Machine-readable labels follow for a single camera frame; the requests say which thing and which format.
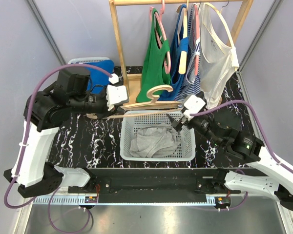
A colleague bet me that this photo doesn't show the grey tank top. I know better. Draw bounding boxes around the grey tank top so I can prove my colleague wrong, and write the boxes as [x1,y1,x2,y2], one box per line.
[129,123,181,158]

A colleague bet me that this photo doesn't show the beige plastic hanger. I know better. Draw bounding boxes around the beige plastic hanger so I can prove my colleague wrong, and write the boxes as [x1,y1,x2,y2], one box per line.
[85,84,186,120]

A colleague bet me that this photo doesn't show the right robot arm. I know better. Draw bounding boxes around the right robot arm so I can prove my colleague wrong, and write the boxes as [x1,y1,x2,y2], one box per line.
[169,115,293,211]

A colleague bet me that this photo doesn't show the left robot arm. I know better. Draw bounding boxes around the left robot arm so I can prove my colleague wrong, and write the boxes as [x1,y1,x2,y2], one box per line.
[3,64,129,198]

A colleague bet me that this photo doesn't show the blue white striped top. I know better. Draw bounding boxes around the blue white striped top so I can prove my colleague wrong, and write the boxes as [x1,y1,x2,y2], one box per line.
[174,4,201,101]

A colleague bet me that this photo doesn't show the green tank top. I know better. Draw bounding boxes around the green tank top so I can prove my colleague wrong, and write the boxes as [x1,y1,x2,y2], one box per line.
[136,8,171,103]

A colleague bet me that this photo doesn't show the cream wooden hanger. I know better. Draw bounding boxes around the cream wooden hanger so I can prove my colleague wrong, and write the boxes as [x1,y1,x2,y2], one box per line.
[178,1,189,75]

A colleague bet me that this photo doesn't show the white tank top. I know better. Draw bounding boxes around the white tank top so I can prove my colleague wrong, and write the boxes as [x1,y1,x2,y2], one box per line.
[199,3,239,109]

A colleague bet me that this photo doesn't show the blue tank top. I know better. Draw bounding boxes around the blue tank top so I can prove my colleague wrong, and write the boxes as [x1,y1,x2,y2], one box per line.
[159,4,188,101]

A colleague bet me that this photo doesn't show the cream hanger under white top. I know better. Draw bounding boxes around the cream hanger under white top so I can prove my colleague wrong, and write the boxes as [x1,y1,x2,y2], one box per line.
[206,2,234,48]

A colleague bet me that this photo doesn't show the pink hanger under striped top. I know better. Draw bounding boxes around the pink hanger under striped top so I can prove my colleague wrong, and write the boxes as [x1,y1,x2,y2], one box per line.
[193,3,200,76]

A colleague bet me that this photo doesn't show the pink hanger under green top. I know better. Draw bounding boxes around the pink hanger under green top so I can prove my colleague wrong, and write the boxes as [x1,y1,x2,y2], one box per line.
[144,0,171,75]

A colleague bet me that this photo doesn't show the folded blue cloth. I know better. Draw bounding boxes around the folded blue cloth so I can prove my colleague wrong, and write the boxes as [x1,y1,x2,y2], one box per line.
[82,59,115,95]

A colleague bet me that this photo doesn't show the white centre basket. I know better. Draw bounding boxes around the white centre basket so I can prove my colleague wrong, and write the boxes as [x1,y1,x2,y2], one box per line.
[120,111,196,162]

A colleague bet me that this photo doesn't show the white basket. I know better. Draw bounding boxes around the white basket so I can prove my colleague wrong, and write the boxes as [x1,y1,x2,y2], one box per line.
[68,57,109,64]
[120,111,196,162]

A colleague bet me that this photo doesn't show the wooden clothes rack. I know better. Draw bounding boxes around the wooden clothes rack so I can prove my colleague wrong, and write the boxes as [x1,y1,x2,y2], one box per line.
[109,0,253,105]

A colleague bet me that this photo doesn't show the white rear basket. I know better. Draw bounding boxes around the white rear basket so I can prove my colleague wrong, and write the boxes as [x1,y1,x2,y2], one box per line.
[68,57,109,64]

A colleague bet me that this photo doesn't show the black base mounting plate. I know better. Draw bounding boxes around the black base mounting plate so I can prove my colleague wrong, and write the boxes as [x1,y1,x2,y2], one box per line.
[68,168,228,203]

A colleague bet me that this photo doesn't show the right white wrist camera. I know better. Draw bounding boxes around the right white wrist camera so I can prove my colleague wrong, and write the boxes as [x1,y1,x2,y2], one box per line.
[182,94,206,120]

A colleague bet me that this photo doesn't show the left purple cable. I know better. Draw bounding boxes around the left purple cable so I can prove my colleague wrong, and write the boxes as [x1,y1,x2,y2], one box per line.
[3,63,119,234]

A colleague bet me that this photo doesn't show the purple cable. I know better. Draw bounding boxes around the purple cable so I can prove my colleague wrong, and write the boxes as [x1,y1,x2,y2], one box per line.
[189,99,293,212]
[3,63,119,234]

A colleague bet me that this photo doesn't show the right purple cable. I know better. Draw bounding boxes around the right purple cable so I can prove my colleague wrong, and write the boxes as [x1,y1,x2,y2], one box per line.
[189,99,293,212]

